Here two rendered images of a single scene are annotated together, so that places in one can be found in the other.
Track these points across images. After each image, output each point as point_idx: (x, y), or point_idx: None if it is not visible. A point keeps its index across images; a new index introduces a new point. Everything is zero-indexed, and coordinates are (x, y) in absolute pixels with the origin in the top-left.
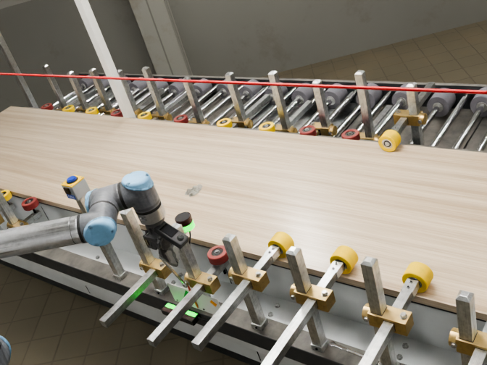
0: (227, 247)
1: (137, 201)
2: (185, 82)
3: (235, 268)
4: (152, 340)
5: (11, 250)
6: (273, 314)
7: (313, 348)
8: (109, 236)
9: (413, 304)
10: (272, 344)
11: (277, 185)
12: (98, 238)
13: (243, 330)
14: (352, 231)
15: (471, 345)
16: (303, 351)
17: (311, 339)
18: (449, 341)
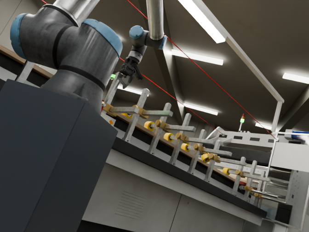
0: (145, 93)
1: (145, 48)
2: None
3: (141, 104)
4: (139, 108)
5: (162, 9)
6: None
7: (151, 153)
8: (163, 47)
9: (159, 151)
10: (134, 150)
11: None
12: (164, 43)
13: (122, 141)
14: None
15: (202, 147)
16: (148, 153)
17: (152, 147)
18: (197, 145)
